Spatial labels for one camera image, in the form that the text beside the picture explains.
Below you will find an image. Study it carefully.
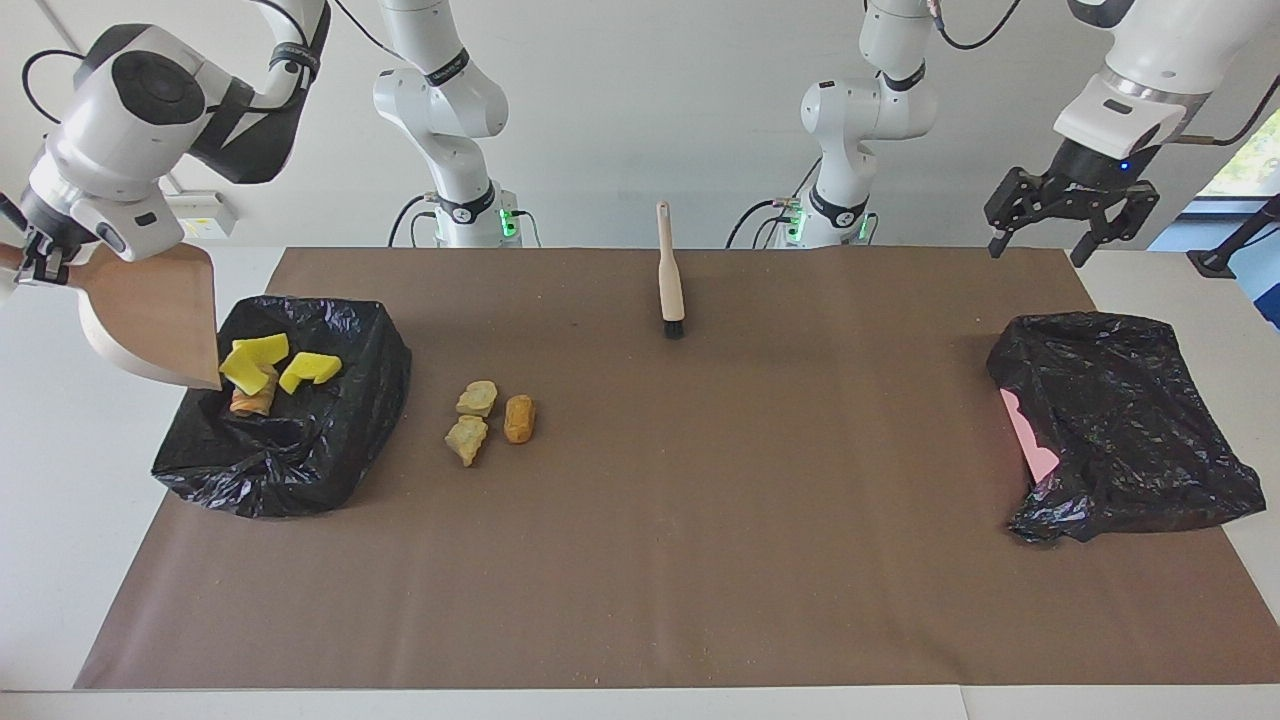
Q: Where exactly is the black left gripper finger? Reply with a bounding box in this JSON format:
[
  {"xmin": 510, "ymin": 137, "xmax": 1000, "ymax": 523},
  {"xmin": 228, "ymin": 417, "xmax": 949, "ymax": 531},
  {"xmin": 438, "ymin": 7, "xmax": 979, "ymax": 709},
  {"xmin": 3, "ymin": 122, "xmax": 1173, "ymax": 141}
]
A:
[
  {"xmin": 984, "ymin": 168, "xmax": 1051, "ymax": 259},
  {"xmin": 1070, "ymin": 185, "xmax": 1161, "ymax": 268}
]

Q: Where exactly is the beige plastic dustpan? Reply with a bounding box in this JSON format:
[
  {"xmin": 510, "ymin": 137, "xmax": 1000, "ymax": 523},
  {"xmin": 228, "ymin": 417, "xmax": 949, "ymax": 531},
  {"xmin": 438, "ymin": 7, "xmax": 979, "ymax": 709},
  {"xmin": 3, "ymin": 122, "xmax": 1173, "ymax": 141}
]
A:
[{"xmin": 0, "ymin": 243, "xmax": 222, "ymax": 391}]

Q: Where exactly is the yellow sponge piece green layer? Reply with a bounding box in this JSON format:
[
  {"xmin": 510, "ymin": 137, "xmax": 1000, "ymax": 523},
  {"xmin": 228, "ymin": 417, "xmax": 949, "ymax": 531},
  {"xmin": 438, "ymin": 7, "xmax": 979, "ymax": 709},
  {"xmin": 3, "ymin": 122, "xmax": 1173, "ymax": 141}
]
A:
[{"xmin": 219, "ymin": 350, "xmax": 279, "ymax": 397}]

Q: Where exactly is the notched yellow sponge piece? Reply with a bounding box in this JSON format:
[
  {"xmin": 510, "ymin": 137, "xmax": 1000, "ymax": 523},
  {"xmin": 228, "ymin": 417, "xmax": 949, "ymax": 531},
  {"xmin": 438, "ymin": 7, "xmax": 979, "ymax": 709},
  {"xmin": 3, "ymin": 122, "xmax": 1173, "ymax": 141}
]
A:
[{"xmin": 279, "ymin": 352, "xmax": 343, "ymax": 395}]

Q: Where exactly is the beige hand brush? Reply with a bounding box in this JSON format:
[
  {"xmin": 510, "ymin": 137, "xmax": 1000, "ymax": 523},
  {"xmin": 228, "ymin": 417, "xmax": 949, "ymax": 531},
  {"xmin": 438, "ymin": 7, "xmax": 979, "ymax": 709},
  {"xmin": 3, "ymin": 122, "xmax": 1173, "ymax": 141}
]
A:
[{"xmin": 656, "ymin": 201, "xmax": 687, "ymax": 340}]

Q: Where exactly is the black trash bag over pink bin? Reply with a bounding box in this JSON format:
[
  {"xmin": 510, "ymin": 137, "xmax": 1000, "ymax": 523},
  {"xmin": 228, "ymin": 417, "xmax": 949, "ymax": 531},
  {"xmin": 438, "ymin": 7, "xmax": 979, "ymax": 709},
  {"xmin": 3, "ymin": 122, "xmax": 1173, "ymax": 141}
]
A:
[{"xmin": 987, "ymin": 312, "xmax": 1267, "ymax": 544}]

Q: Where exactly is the pink bin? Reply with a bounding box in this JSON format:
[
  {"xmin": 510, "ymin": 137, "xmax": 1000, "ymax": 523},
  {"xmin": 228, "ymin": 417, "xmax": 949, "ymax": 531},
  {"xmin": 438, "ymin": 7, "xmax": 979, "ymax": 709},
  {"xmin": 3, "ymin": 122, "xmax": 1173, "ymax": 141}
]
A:
[{"xmin": 1002, "ymin": 388, "xmax": 1061, "ymax": 485}]

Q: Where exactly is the black trash bag bin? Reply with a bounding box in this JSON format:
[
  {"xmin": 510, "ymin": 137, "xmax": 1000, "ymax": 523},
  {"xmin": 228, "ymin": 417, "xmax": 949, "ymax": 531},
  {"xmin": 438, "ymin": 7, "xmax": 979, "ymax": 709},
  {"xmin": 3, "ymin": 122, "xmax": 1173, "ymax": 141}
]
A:
[{"xmin": 152, "ymin": 295, "xmax": 413, "ymax": 519}]

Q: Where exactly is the window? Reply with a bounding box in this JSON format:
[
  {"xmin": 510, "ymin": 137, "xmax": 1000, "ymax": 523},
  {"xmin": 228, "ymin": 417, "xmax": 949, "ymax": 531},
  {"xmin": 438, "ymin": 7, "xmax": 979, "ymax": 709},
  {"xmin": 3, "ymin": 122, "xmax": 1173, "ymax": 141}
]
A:
[{"xmin": 1197, "ymin": 105, "xmax": 1280, "ymax": 216}]

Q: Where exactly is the brown table mat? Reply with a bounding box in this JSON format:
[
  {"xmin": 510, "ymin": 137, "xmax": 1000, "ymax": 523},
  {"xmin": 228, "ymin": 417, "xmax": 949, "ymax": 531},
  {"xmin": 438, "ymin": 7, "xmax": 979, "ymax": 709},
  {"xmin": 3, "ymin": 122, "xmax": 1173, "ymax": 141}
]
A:
[{"xmin": 75, "ymin": 247, "xmax": 1280, "ymax": 691}]

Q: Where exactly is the black camera stand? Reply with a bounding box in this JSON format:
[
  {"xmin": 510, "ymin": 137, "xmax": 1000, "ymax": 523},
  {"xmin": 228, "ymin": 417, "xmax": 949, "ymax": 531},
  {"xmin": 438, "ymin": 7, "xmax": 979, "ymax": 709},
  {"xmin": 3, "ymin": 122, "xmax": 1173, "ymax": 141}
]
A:
[{"xmin": 1187, "ymin": 195, "xmax": 1280, "ymax": 279}]

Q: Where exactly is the white wall socket box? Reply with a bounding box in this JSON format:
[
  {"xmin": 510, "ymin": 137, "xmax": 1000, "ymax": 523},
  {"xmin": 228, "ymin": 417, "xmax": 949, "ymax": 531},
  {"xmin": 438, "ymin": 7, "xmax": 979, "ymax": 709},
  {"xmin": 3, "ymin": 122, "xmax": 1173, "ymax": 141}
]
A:
[{"xmin": 160, "ymin": 190, "xmax": 238, "ymax": 240}]

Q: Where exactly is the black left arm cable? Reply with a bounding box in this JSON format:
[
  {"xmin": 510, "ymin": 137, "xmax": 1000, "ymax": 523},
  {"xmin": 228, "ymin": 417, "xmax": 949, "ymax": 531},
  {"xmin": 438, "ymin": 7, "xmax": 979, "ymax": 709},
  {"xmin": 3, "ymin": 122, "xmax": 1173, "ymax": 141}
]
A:
[{"xmin": 925, "ymin": 0, "xmax": 1280, "ymax": 148}]

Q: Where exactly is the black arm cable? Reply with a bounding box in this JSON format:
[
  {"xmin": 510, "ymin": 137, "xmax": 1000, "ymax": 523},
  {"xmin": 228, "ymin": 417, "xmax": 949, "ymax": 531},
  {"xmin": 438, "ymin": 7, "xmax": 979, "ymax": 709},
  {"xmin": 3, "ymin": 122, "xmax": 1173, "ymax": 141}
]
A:
[
  {"xmin": 925, "ymin": 0, "xmax": 1280, "ymax": 148},
  {"xmin": 22, "ymin": 0, "xmax": 401, "ymax": 126}
]

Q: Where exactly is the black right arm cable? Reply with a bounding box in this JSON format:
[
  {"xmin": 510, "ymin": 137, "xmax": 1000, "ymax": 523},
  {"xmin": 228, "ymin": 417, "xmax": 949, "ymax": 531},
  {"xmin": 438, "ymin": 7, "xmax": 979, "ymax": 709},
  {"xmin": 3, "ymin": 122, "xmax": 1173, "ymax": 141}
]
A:
[{"xmin": 22, "ymin": 0, "xmax": 401, "ymax": 126}]

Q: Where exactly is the black base cable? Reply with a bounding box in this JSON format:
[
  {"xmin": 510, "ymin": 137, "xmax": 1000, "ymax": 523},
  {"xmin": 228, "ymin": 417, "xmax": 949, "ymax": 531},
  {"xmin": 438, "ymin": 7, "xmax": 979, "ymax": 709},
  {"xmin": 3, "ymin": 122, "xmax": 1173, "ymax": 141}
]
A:
[
  {"xmin": 388, "ymin": 195, "xmax": 441, "ymax": 248},
  {"xmin": 727, "ymin": 198, "xmax": 801, "ymax": 249}
]

